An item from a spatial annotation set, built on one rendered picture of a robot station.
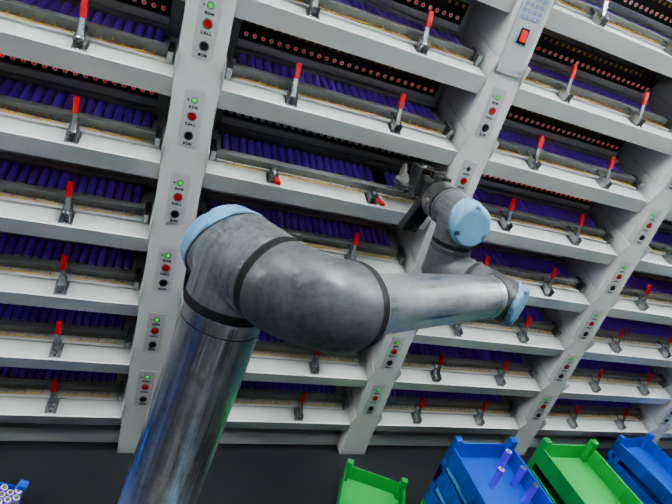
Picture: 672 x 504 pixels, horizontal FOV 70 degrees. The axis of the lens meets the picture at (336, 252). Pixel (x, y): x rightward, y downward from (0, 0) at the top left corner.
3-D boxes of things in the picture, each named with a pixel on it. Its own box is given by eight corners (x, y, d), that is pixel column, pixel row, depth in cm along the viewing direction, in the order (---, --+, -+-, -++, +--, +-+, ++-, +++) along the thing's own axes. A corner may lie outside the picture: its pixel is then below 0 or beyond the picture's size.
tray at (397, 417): (512, 434, 186) (534, 417, 177) (371, 431, 165) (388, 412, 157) (493, 386, 200) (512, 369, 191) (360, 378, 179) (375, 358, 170)
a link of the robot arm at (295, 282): (331, 288, 46) (542, 283, 99) (254, 235, 54) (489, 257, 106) (290, 388, 49) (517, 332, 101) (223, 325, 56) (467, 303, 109)
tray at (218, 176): (424, 230, 134) (441, 204, 128) (200, 187, 113) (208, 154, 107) (406, 185, 148) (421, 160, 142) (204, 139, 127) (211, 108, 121)
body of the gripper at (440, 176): (437, 167, 123) (459, 181, 113) (425, 198, 126) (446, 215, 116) (411, 160, 120) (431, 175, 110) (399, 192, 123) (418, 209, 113)
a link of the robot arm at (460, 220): (446, 248, 99) (462, 203, 95) (421, 224, 110) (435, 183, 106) (484, 253, 102) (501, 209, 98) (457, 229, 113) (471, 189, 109)
